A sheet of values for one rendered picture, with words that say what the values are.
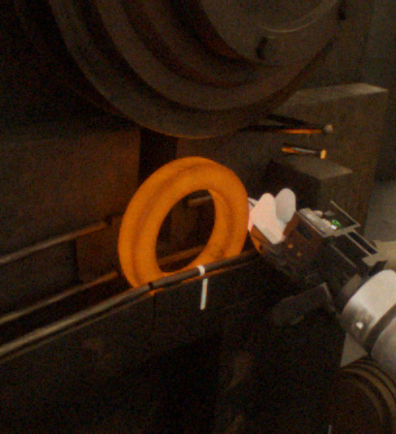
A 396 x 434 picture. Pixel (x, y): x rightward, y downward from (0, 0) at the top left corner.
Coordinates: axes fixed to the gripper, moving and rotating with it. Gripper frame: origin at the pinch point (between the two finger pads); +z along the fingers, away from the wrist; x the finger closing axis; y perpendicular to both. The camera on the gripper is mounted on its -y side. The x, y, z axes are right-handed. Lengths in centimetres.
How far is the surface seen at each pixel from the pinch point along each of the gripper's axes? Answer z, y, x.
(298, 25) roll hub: -4.2, 29.3, 10.1
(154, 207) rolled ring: -1.3, 5.7, 19.0
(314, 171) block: -1.7, 5.8, -8.3
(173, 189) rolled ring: -0.8, 7.4, 16.4
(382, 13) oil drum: 128, -39, -217
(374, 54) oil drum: 123, -56, -217
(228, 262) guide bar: -5.7, -2.1, 8.0
